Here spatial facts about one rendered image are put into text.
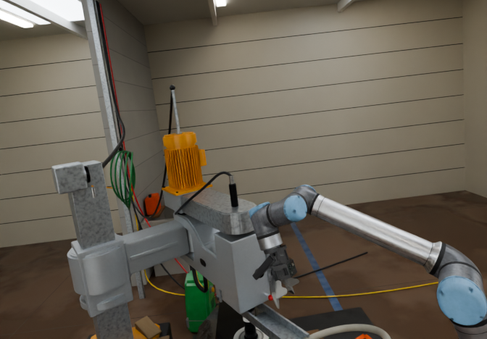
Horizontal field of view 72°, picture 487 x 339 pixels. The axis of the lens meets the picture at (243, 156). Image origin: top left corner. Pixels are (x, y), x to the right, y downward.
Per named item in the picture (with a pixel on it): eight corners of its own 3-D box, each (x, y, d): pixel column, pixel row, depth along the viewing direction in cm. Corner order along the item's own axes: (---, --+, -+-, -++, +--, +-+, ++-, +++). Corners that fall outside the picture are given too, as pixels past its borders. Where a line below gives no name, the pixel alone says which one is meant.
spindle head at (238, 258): (209, 293, 211) (200, 226, 204) (238, 279, 223) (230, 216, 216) (240, 319, 181) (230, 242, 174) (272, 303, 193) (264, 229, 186)
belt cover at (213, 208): (165, 210, 251) (161, 188, 249) (196, 201, 265) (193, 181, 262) (231, 247, 171) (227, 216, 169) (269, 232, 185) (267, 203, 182)
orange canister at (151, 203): (143, 219, 484) (140, 197, 479) (151, 208, 533) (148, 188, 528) (159, 216, 484) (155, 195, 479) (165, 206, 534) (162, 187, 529)
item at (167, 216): (148, 282, 469) (139, 223, 456) (166, 244, 597) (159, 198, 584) (193, 276, 470) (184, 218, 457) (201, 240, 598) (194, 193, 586)
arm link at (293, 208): (302, 188, 125) (275, 198, 132) (290, 199, 115) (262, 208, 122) (313, 211, 125) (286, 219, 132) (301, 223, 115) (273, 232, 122)
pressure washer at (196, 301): (193, 313, 384) (182, 242, 371) (222, 313, 378) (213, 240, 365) (183, 334, 350) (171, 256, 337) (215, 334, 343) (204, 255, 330)
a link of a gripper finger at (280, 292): (285, 303, 114) (284, 277, 120) (271, 306, 117) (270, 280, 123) (290, 306, 116) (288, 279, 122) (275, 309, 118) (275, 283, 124)
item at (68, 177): (47, 196, 179) (41, 169, 176) (61, 188, 196) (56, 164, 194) (86, 191, 180) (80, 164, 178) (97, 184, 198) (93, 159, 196)
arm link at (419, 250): (486, 254, 110) (300, 177, 138) (490, 274, 99) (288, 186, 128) (470, 281, 114) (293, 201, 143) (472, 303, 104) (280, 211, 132)
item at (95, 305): (68, 321, 196) (54, 256, 190) (90, 290, 230) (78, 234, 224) (128, 312, 199) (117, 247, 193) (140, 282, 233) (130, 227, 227)
